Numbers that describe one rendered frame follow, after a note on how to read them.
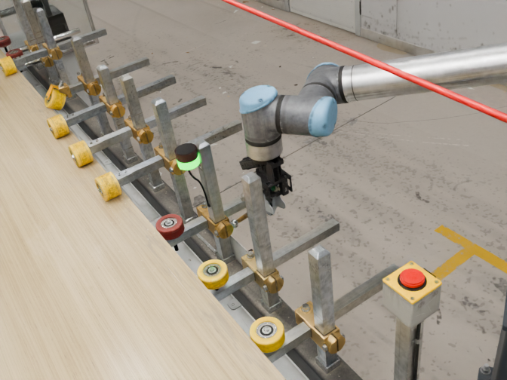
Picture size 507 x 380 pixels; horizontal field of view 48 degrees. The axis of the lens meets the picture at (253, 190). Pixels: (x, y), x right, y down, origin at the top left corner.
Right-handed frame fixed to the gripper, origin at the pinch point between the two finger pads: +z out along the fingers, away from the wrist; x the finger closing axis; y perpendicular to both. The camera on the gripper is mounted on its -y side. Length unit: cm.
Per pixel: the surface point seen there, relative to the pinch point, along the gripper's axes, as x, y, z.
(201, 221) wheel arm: -12.0, -20.5, 10.5
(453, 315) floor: 76, 7, 97
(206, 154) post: -8.0, -15.8, -14.5
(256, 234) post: -9.8, 9.0, -3.0
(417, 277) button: -8, 59, -27
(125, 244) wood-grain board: -35.4, -22.1, 6.5
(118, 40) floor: 93, -397, 97
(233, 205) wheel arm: -0.8, -20.3, 10.5
